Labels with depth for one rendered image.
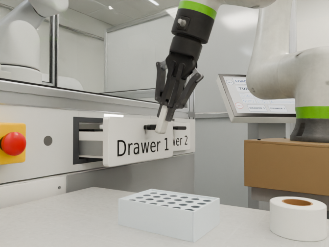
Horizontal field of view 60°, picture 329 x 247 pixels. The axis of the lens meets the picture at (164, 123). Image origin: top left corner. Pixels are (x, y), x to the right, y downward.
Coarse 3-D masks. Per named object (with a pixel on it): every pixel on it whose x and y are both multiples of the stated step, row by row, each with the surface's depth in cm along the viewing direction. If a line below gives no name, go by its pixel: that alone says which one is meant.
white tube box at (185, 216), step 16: (144, 192) 47; (160, 192) 47; (176, 192) 46; (128, 208) 41; (144, 208) 39; (160, 208) 38; (176, 208) 36; (192, 208) 38; (208, 208) 39; (128, 224) 41; (144, 224) 39; (160, 224) 38; (176, 224) 36; (192, 224) 35; (208, 224) 39; (192, 240) 35
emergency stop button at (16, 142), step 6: (12, 132) 47; (18, 132) 48; (6, 138) 46; (12, 138) 47; (18, 138) 48; (24, 138) 49; (6, 144) 46; (12, 144) 47; (18, 144) 48; (24, 144) 49; (6, 150) 46; (12, 150) 47; (18, 150) 48
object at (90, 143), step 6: (84, 132) 68; (90, 132) 67; (96, 132) 66; (102, 132) 65; (84, 138) 68; (90, 138) 67; (96, 138) 66; (102, 138) 65; (84, 144) 68; (90, 144) 67; (96, 144) 66; (102, 144) 65; (84, 150) 68; (90, 150) 67; (96, 150) 66; (102, 150) 65; (84, 156) 68; (90, 156) 67; (96, 156) 66; (102, 156) 65
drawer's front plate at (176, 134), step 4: (176, 124) 108; (180, 124) 111; (184, 124) 114; (188, 124) 117; (188, 128) 117; (176, 132) 108; (180, 132) 111; (184, 132) 114; (188, 132) 117; (176, 136) 108; (180, 136) 111; (184, 136) 114; (188, 136) 117; (184, 140) 114; (188, 140) 117; (184, 144) 114; (188, 144) 117; (176, 148) 108; (180, 148) 111; (184, 148) 114; (188, 148) 117
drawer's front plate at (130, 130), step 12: (108, 120) 62; (120, 120) 65; (132, 120) 69; (144, 120) 74; (156, 120) 79; (108, 132) 62; (120, 132) 65; (132, 132) 69; (144, 132) 74; (168, 132) 84; (108, 144) 62; (120, 144) 65; (156, 144) 78; (168, 144) 84; (108, 156) 62; (120, 156) 65; (132, 156) 69; (144, 156) 73; (156, 156) 78; (168, 156) 84
